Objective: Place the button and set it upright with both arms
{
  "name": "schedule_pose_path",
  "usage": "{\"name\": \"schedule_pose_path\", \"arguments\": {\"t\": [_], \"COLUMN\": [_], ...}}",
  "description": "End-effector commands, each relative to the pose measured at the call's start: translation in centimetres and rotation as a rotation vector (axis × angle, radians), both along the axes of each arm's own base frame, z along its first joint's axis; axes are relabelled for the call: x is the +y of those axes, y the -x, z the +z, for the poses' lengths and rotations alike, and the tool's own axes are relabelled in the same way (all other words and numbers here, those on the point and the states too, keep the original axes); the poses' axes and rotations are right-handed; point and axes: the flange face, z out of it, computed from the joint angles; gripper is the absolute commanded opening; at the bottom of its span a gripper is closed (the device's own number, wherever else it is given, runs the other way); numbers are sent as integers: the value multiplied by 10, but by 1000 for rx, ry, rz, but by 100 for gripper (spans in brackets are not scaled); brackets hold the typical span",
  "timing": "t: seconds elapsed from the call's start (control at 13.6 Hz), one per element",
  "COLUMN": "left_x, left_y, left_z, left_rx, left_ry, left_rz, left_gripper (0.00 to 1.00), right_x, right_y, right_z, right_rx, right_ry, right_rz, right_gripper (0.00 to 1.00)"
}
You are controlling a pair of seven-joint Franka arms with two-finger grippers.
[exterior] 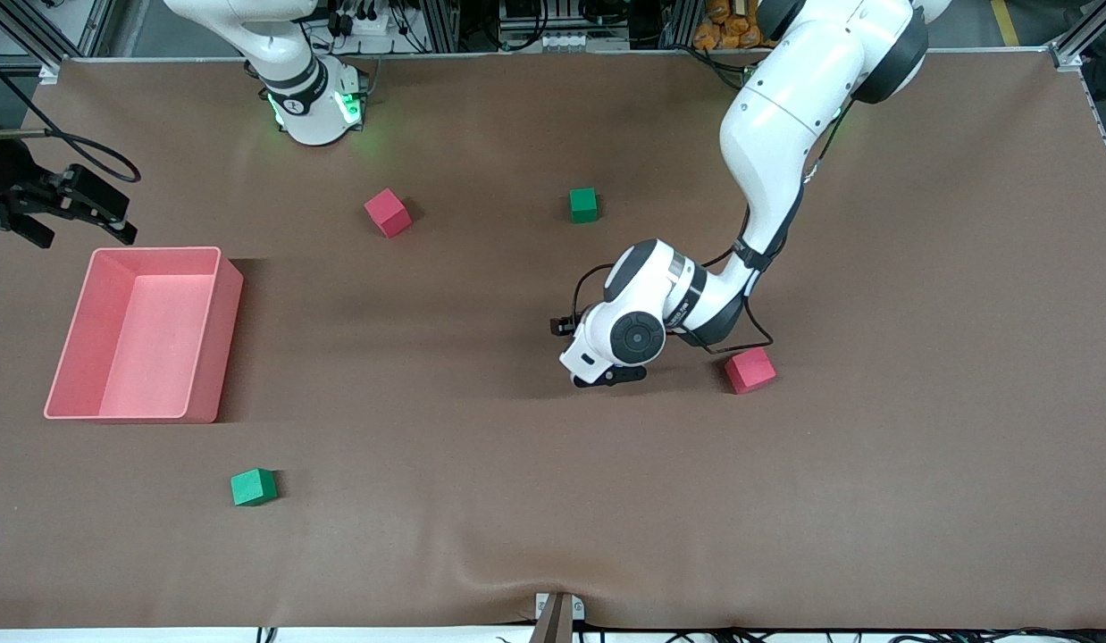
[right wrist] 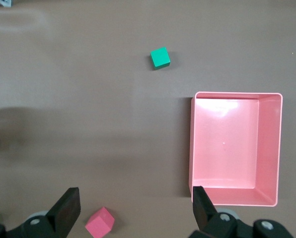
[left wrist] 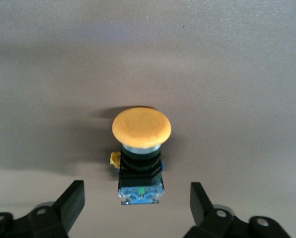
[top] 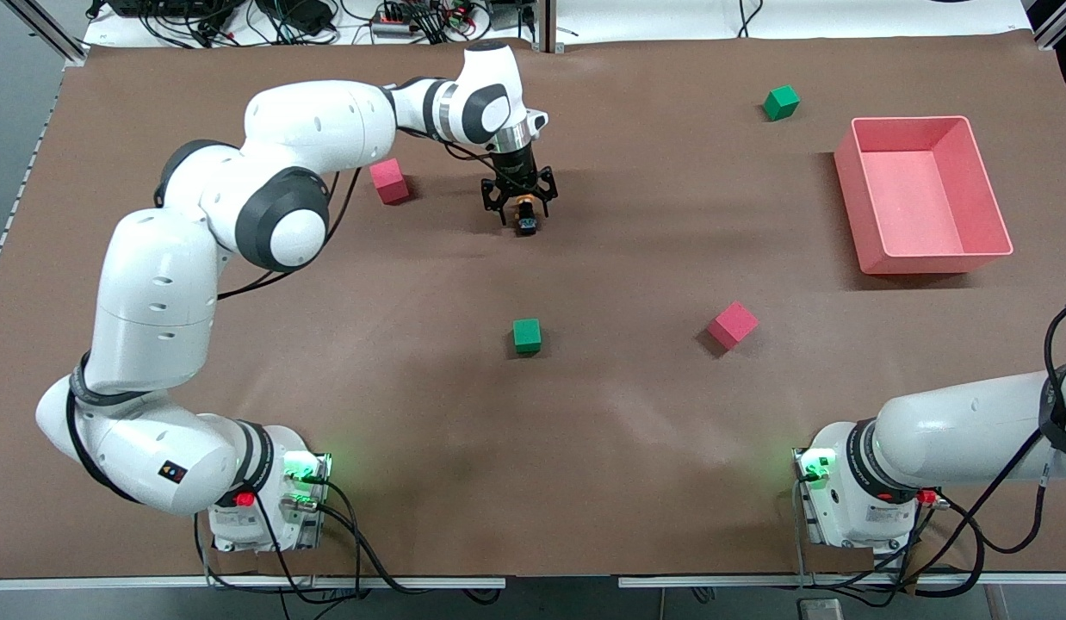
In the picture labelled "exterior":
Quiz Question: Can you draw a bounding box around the pink plastic bin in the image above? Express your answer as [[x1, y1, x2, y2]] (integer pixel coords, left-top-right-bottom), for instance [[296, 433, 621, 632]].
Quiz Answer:
[[44, 246, 245, 424]]

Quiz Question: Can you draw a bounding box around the aluminium camera mount post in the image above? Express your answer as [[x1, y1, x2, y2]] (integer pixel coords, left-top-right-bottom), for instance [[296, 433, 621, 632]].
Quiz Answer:
[[531, 591, 587, 643]]

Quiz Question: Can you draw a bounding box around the orange snack bag pile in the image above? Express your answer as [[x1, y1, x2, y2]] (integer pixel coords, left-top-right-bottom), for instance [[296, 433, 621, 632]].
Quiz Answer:
[[693, 0, 773, 52]]

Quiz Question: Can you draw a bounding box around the aluminium frame rail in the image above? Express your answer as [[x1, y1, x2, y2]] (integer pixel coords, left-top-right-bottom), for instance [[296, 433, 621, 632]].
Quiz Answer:
[[0, 0, 64, 86], [1049, 0, 1106, 184]]

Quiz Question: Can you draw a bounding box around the red foam cube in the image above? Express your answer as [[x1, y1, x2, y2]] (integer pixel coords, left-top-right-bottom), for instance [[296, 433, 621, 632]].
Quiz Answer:
[[725, 347, 777, 396], [364, 188, 413, 238]]

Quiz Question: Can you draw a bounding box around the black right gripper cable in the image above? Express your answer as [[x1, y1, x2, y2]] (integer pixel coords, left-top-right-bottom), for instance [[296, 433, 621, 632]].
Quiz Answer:
[[0, 52, 143, 184]]

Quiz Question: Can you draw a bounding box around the aluminium frame post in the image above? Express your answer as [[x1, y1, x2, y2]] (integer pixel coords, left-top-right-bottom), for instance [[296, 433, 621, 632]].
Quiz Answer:
[[662, 0, 701, 50], [417, 0, 462, 54]]

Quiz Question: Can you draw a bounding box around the brown table mat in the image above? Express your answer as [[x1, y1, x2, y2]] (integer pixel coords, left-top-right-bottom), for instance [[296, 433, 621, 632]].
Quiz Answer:
[[0, 49, 1106, 630]]

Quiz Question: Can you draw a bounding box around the black arm base cable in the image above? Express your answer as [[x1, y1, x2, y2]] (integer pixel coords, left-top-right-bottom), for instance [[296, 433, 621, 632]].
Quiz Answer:
[[683, 43, 746, 92]]

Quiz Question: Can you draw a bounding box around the white power strip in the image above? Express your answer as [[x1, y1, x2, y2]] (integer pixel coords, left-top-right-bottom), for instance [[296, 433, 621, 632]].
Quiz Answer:
[[334, 7, 393, 37]]

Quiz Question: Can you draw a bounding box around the white terminal strip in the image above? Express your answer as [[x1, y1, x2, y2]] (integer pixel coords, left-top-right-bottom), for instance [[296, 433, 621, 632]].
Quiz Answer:
[[537, 32, 631, 53]]

